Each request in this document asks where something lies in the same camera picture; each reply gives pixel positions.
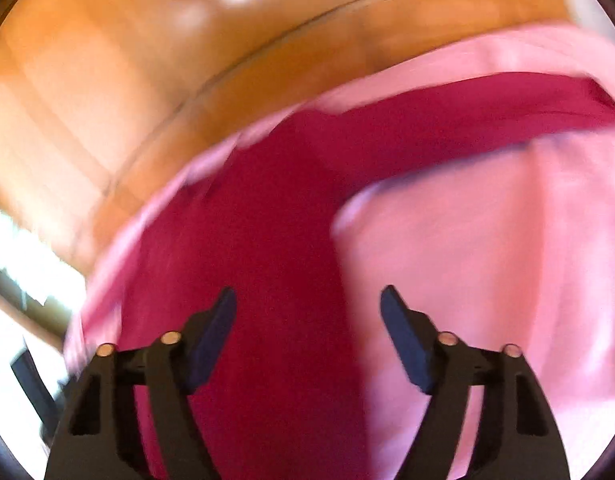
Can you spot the dark frame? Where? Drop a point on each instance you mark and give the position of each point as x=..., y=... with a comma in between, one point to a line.
x=34, y=390

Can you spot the dark red garment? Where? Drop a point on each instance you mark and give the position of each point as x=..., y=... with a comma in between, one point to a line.
x=267, y=240

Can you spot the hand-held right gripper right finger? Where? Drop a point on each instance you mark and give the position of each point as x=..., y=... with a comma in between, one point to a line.
x=403, y=336

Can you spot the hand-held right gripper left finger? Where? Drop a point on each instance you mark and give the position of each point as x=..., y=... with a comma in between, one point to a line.
x=213, y=336

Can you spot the pink bed sheet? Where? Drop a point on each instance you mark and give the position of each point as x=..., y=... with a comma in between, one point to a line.
x=467, y=270

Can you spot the wooden wardrobe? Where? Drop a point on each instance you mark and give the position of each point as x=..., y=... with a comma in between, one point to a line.
x=137, y=70

